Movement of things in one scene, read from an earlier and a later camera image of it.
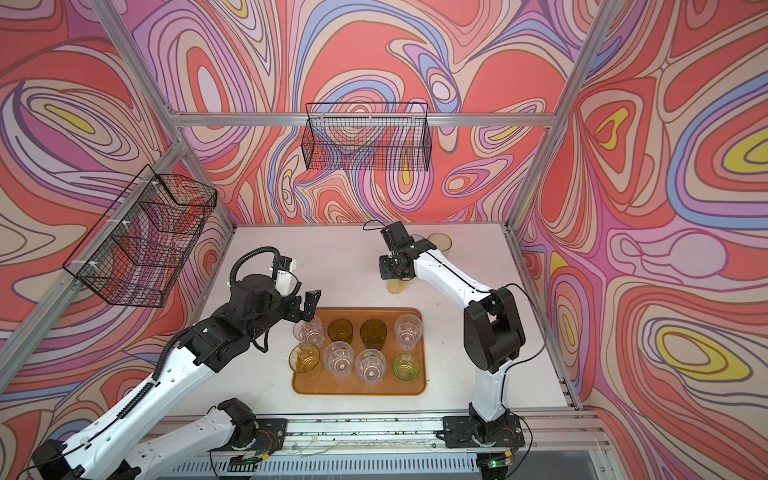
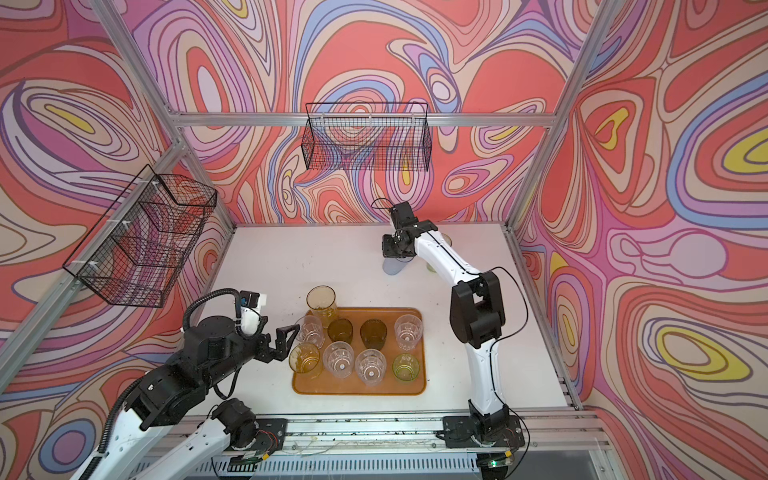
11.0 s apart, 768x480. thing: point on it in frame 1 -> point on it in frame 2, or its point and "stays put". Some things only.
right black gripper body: (390, 269) -> (393, 247)
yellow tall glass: (395, 286) -> (321, 301)
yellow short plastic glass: (304, 357) stays put
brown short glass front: (340, 330) stays put
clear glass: (408, 330) stays put
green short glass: (406, 367) stays put
